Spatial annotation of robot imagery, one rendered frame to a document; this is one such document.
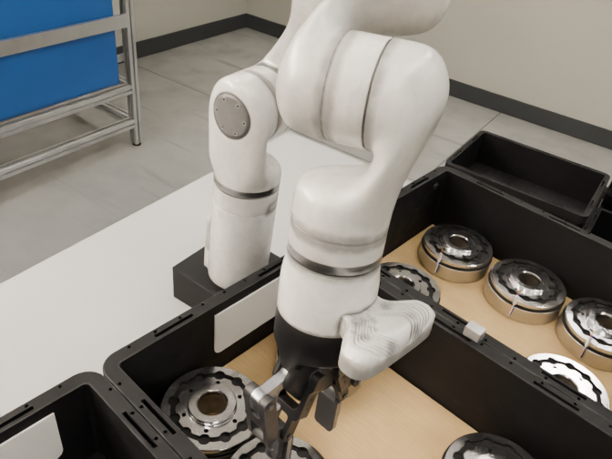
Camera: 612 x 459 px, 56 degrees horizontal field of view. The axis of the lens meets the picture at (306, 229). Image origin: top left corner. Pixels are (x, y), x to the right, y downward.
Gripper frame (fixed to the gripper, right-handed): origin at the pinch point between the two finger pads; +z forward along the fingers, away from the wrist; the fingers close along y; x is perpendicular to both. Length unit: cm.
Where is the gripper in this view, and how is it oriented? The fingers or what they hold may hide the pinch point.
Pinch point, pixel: (303, 430)
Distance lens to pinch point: 54.8
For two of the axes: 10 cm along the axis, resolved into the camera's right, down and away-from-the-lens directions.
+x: 7.1, 4.2, -5.6
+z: -1.2, 8.6, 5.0
